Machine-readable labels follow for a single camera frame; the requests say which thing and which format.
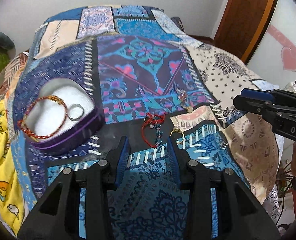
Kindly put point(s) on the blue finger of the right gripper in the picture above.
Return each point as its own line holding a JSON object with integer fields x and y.
{"x": 257, "y": 95}

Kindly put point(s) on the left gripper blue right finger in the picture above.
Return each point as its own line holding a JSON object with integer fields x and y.
{"x": 182, "y": 171}

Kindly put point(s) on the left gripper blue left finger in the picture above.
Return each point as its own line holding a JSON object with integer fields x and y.
{"x": 117, "y": 160}

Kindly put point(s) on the bronze pendant charm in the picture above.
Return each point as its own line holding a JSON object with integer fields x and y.
{"x": 183, "y": 98}

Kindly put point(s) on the purple heart-shaped jewelry box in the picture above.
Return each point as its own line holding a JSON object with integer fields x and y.
{"x": 62, "y": 117}

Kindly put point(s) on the blue patchwork bedspread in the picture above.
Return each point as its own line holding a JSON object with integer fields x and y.
{"x": 130, "y": 59}

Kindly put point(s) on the brown wooden door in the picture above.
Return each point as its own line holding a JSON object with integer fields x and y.
{"x": 243, "y": 26}

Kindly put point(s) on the dark grey pillow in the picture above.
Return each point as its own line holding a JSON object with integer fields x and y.
{"x": 177, "y": 21}

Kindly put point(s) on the yellow cartoon blanket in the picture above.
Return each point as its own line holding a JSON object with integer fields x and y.
{"x": 12, "y": 208}

